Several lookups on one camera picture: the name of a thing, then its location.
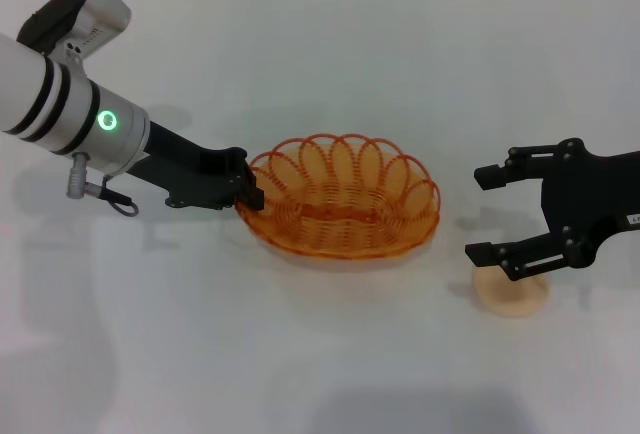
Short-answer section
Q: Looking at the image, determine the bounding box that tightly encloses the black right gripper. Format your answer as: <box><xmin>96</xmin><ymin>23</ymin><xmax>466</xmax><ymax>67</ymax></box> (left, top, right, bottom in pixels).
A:
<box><xmin>464</xmin><ymin>137</ymin><xmax>640</xmax><ymax>283</ymax></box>

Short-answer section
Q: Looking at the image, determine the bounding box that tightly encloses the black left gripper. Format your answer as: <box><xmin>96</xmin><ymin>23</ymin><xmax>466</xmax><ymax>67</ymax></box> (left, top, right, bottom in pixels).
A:
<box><xmin>124</xmin><ymin>120</ymin><xmax>266</xmax><ymax>213</ymax></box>

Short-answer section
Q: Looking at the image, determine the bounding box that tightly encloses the pale round bread bun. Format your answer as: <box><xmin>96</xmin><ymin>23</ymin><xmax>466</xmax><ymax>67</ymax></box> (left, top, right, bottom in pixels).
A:
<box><xmin>472</xmin><ymin>266</ymin><xmax>551</xmax><ymax>319</ymax></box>

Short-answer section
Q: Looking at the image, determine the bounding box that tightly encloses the orange woven plastic basket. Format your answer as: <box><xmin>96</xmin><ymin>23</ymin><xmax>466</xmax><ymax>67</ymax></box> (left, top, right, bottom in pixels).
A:
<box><xmin>234</xmin><ymin>132</ymin><xmax>442</xmax><ymax>260</ymax></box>

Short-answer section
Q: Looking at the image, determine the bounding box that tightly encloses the grey left arm cable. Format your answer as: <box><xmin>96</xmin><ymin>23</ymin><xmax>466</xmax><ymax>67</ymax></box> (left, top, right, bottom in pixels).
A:
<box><xmin>66</xmin><ymin>152</ymin><xmax>141</xmax><ymax>218</ymax></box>

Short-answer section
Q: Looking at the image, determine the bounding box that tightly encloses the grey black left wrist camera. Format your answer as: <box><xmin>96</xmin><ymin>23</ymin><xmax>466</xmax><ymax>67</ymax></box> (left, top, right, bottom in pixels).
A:
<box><xmin>17</xmin><ymin>0</ymin><xmax>133</xmax><ymax>63</ymax></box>

